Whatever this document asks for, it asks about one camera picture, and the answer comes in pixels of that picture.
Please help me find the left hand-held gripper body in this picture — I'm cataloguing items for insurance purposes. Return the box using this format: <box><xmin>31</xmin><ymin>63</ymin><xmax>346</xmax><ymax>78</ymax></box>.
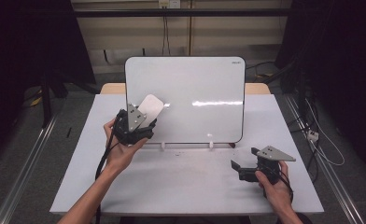
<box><xmin>112</xmin><ymin>104</ymin><xmax>156</xmax><ymax>147</ymax></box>

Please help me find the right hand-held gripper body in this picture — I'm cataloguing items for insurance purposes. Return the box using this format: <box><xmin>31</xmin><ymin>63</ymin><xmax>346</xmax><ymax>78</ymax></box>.
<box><xmin>255</xmin><ymin>145</ymin><xmax>297</xmax><ymax>185</ymax></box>

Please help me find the white whiteboard eraser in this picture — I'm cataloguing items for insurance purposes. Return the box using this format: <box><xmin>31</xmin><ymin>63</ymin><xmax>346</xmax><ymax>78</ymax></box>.
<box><xmin>137</xmin><ymin>93</ymin><xmax>165</xmax><ymax>126</ymax></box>

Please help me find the person's right hand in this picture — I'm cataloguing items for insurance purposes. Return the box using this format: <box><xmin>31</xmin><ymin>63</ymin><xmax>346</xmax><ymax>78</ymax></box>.
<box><xmin>254</xmin><ymin>160</ymin><xmax>293</xmax><ymax>217</ymax></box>

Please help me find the person's left hand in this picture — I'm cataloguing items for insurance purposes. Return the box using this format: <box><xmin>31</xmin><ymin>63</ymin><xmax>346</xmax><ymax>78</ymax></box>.
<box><xmin>103</xmin><ymin>119</ymin><xmax>149</xmax><ymax>175</ymax></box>

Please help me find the white power strip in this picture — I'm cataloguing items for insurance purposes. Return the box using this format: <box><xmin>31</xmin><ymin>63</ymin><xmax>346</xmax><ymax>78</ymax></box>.
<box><xmin>307</xmin><ymin>129</ymin><xmax>320</xmax><ymax>143</ymax></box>

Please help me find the white desktop whiteboard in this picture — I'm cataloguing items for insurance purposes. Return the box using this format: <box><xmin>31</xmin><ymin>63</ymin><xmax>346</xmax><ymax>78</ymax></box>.
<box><xmin>124</xmin><ymin>56</ymin><xmax>246</xmax><ymax>145</ymax></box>

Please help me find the black metal stand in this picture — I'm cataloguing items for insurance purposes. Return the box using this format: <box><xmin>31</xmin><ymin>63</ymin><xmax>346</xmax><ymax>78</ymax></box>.
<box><xmin>263</xmin><ymin>59</ymin><xmax>310</xmax><ymax>125</ymax></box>
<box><xmin>39</xmin><ymin>69</ymin><xmax>101</xmax><ymax>129</ymax></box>

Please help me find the black horizontal bar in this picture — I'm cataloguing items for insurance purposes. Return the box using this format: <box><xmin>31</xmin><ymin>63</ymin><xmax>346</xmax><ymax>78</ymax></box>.
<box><xmin>73</xmin><ymin>8</ymin><xmax>292</xmax><ymax>18</ymax></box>

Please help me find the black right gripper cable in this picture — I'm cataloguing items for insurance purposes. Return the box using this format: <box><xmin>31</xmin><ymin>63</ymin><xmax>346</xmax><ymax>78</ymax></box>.
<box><xmin>277</xmin><ymin>171</ymin><xmax>295</xmax><ymax>203</ymax></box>

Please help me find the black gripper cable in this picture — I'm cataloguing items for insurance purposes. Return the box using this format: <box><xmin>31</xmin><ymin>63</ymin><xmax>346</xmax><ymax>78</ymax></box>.
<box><xmin>94</xmin><ymin>129</ymin><xmax>121</xmax><ymax>224</ymax></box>
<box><xmin>277</xmin><ymin>171</ymin><xmax>295</xmax><ymax>203</ymax></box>

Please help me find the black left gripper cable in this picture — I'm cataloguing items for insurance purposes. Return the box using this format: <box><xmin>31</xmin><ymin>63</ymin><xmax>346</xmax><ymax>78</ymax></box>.
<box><xmin>94</xmin><ymin>129</ymin><xmax>121</xmax><ymax>224</ymax></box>

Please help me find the metal floor rail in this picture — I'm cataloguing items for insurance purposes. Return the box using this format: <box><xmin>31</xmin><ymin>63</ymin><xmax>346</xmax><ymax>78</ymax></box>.
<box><xmin>284</xmin><ymin>94</ymin><xmax>366</xmax><ymax>224</ymax></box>
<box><xmin>0</xmin><ymin>115</ymin><xmax>59</xmax><ymax>224</ymax></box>

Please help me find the white floor cable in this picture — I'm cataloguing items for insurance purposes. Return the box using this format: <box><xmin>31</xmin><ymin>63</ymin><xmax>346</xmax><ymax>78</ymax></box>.
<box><xmin>304</xmin><ymin>98</ymin><xmax>345</xmax><ymax>167</ymax></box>

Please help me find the black hanging wall cable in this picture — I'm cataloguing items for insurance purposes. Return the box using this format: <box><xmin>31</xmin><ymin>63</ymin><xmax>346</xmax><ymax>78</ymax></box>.
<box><xmin>162</xmin><ymin>7</ymin><xmax>172</xmax><ymax>58</ymax></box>

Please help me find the white wall outlet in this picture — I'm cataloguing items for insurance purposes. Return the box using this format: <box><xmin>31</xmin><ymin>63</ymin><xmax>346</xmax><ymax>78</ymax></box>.
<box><xmin>158</xmin><ymin>0</ymin><xmax>181</xmax><ymax>9</ymax></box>

